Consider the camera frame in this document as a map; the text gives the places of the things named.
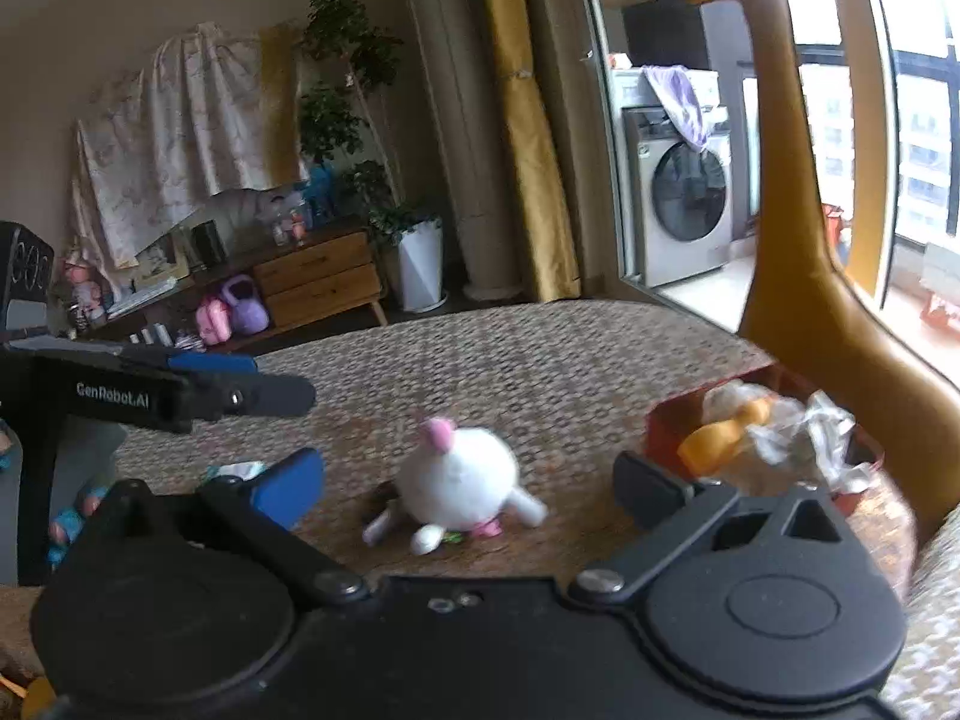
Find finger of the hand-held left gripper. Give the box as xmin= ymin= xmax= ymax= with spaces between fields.
xmin=4 ymin=341 xmax=260 ymax=376
xmin=187 ymin=373 xmax=317 ymax=422

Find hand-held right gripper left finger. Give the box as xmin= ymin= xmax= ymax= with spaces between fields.
xmin=96 ymin=448 xmax=374 ymax=605

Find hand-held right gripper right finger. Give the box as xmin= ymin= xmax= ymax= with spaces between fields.
xmin=570 ymin=450 xmax=863 ymax=605

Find red box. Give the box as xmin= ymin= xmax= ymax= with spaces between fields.
xmin=646 ymin=364 xmax=886 ymax=518

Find yellow cloth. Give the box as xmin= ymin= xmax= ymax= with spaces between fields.
xmin=677 ymin=399 xmax=773 ymax=475

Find white plush toy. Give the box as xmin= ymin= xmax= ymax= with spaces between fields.
xmin=362 ymin=416 xmax=550 ymax=557

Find person's left hand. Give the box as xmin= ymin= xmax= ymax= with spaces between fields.
xmin=46 ymin=484 xmax=115 ymax=567

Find purple kettlebell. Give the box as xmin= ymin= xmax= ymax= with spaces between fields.
xmin=223 ymin=275 xmax=269 ymax=336

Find small doll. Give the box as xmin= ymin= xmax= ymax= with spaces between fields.
xmin=64 ymin=255 xmax=110 ymax=331

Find black speaker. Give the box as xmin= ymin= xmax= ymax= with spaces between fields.
xmin=191 ymin=219 xmax=226 ymax=267

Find wooden drawer cabinet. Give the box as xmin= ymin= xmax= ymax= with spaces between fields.
xmin=251 ymin=229 xmax=391 ymax=331

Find clear bags on cabinet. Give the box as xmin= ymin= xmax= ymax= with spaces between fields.
xmin=259 ymin=180 xmax=316 ymax=248

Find white angular planter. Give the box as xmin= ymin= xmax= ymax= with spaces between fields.
xmin=394 ymin=217 xmax=447 ymax=314

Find floral hanging cloth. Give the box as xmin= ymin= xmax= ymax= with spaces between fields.
xmin=71 ymin=22 xmax=305 ymax=267

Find silver washing machine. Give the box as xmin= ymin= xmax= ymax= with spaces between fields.
xmin=621 ymin=67 xmax=734 ymax=290

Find tan chair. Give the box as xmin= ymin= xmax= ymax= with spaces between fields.
xmin=682 ymin=0 xmax=960 ymax=541

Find cream standing air conditioner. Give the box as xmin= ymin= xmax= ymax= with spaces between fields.
xmin=388 ymin=0 xmax=526 ymax=301

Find green potted plant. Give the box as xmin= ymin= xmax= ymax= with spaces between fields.
xmin=296 ymin=0 xmax=443 ymax=248

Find yellow curtain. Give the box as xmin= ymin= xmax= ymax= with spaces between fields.
xmin=476 ymin=0 xmax=582 ymax=302

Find purple cloth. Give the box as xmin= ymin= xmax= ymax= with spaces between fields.
xmin=643 ymin=64 xmax=713 ymax=155

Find photo frame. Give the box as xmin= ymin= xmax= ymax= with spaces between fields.
xmin=135 ymin=232 xmax=188 ymax=286

